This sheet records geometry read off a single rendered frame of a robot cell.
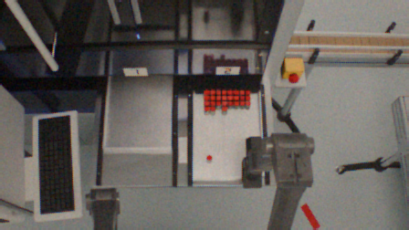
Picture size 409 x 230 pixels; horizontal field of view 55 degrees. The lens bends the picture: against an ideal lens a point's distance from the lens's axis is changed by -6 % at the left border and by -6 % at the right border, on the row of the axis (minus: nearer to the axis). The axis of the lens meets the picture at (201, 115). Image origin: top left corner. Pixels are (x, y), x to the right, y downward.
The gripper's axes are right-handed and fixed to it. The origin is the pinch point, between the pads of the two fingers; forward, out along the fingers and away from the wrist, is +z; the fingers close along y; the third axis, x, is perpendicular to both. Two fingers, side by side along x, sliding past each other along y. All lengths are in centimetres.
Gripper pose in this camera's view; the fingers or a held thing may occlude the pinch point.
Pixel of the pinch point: (249, 178)
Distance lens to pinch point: 154.5
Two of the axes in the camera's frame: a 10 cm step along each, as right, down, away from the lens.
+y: 0.0, -9.4, 3.5
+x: -10.0, 0.0, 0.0
